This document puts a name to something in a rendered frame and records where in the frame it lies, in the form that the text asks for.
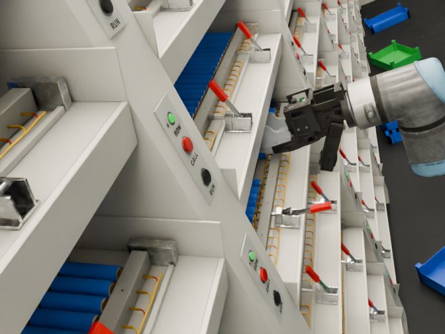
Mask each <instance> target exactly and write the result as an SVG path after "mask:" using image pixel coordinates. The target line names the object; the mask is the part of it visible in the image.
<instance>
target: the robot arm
mask: <svg viewBox="0 0 445 334"><path fill-rule="evenodd" d="M346 89H347V90H344V87H343V85H342V82H337V83H334V84H331V85H328V86H325V87H322V88H319V89H316V90H312V88H311V87H310V88H308V89H304V90H302V91H298V92H296V93H292V94H290V95H286V98H287V100H288V102H289V104H288V105H287V106H285V107H284V109H283V114H284V116H285V117H284V118H280V119H279V118H277V117H276V116H275V115H273V114H272V113H271V112H268V116H267V119H266V125H265V128H264V133H263V137H262V142H261V146H260V151H259V153H267V154H271V153H275V154H277V153H283V152H291V151H294V150H297V149H299V148H302V147H304V146H307V145H310V144H312V143H314V142H317V141H318V140H320V139H321V138H323V137H325V136H326V138H325V141H324V146H323V150H322V151H321V153H320V155H319V164H320V167H321V170H324V171H329V172H332V171H333V168H334V167H335V166H336V162H337V156H338V154H337V152H338V147H339V144H340V139H341V136H342V131H343V128H344V120H346V123H347V125H348V127H349V128H352V127H357V126H358V128H359V129H360V130H364V129H368V128H371V127H375V126H378V125H382V124H386V123H390V122H393V121H397V124H398V127H399V131H400V133H401V137H402V139H403V144H404V146H405V150H406V153H407V156H408V159H409V161H408V163H409V164H410V165H411V168H412V170H413V172H414V173H415V174H418V175H419V176H424V177H434V176H441V175H444V174H445V72H444V69H443V67H442V64H441V63H440V61H439V60H438V59H437V58H428V59H425V60H421V61H414V63H412V64H408V65H406V66H402V67H400V68H395V69H393V70H389V71H387V72H384V73H381V74H378V75H375V76H372V77H367V78H364V79H361V80H358V81H355V82H352V83H348V85H347V86H346ZM303 92H305V94H306V96H307V98H306V99H305V97H302V98H299V101H297V99H296V97H295V98H293V95H297V94H299V93H303ZM292 134H293V137H291V135H292Z"/></svg>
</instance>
